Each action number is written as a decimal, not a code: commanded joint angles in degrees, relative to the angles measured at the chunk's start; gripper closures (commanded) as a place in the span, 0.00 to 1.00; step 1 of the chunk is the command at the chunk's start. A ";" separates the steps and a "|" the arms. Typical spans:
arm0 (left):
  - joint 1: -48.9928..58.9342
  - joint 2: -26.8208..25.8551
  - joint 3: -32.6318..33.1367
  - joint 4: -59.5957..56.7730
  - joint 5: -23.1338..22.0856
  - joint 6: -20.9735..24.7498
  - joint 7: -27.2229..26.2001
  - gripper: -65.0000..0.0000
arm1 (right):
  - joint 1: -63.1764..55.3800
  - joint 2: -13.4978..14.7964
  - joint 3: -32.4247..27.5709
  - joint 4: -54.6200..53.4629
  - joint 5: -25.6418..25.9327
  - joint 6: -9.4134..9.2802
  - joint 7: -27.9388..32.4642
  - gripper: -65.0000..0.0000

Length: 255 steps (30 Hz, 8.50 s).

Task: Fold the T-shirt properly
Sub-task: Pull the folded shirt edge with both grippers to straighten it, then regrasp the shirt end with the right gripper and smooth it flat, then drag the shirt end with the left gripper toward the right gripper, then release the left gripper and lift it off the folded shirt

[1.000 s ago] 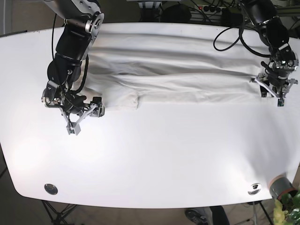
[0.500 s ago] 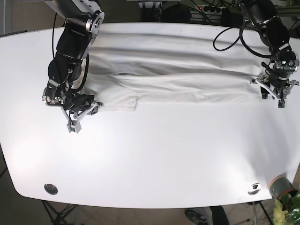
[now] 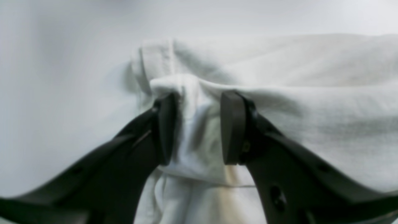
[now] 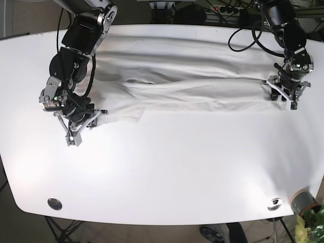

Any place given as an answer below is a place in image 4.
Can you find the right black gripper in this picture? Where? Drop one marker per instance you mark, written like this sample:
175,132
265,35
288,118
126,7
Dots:
75,117

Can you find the grey plant pot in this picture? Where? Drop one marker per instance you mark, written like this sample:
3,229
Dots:
302,201

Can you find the silver table grommet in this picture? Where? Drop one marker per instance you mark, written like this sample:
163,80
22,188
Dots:
274,204
54,204

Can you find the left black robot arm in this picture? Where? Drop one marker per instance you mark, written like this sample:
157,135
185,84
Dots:
279,17

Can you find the green potted plant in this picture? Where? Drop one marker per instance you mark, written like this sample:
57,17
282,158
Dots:
309,227

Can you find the white printed T-shirt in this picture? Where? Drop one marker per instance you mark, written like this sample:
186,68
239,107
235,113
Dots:
135,75

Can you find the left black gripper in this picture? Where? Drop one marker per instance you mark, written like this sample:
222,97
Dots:
288,83

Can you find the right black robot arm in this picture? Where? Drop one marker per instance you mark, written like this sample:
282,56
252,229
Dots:
72,69

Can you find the left silver table grommet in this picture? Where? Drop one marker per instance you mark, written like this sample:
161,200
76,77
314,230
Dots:
54,204

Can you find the right silver table grommet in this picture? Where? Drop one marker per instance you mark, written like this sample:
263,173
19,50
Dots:
274,204

